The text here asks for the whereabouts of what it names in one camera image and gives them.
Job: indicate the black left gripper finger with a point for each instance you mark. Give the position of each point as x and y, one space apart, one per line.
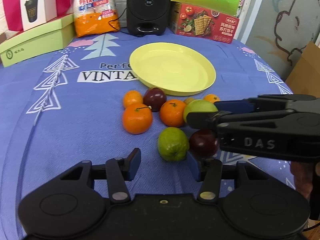
120 170
207 171

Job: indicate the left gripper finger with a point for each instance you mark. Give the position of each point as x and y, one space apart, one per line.
260 121
251 105

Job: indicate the green mango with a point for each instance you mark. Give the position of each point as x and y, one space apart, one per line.
198 106
172 144

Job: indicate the dark plum front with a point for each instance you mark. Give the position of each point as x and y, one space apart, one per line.
203 143

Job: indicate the dark plum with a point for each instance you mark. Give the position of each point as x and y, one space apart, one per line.
203 143
154 98

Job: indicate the brown kiwi fruit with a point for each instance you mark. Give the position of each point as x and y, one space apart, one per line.
188 100

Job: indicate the person's hand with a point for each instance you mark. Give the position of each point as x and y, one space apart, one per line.
302 174

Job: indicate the small orange right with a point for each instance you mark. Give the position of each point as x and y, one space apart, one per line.
211 98

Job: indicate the small orange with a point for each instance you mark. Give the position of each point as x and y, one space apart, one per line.
132 97
211 98

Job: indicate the brown cardboard box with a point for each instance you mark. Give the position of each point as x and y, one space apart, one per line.
305 76

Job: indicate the large orange with stem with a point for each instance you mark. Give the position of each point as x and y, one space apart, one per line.
137 118

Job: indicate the dark plum back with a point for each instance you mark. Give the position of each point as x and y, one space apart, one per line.
154 98

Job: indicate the yellow plastic plate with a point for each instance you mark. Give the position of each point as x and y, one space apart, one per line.
177 70

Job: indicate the small orange back left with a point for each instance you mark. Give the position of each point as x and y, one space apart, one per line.
132 97

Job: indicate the red cracker box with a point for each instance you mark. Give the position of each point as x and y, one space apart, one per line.
194 21

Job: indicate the black speaker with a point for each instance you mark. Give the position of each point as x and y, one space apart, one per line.
147 17

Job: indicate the light green shoe box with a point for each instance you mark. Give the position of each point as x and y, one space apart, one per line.
51 36

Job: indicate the paper cups orange package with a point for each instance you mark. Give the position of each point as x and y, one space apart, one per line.
95 17

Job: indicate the pink coffee cup box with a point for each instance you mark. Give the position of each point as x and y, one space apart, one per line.
19 15

